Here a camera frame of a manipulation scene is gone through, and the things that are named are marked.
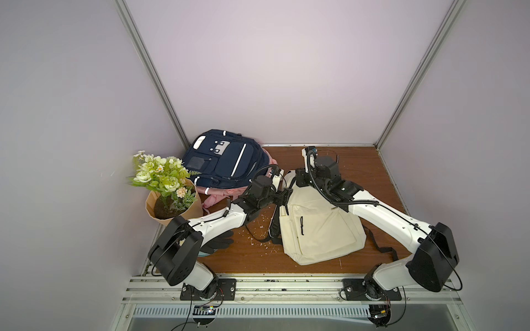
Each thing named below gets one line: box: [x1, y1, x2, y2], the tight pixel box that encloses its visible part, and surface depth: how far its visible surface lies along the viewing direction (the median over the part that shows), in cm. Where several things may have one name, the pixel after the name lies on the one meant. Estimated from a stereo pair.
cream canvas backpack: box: [280, 171, 367, 266], surface depth 84 cm
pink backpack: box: [195, 141, 279, 209], surface depth 99 cm
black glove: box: [199, 230, 234, 255], surface depth 86 cm
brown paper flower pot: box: [144, 178, 204, 226], surface depth 81 cm
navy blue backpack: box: [182, 128, 271, 188], surface depth 106 cm
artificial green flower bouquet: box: [127, 150, 202, 210], surface depth 76 cm
